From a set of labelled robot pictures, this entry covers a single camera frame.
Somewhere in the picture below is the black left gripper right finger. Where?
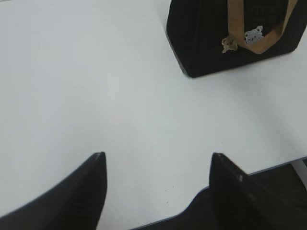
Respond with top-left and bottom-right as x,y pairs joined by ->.
209,153 -> 307,230

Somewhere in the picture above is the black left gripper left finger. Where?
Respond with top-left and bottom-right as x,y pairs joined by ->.
0,152 -> 106,230

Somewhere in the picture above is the black fabric bag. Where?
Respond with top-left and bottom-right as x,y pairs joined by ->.
166,0 -> 307,78

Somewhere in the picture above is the white table leg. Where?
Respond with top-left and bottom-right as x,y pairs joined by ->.
291,160 -> 307,189

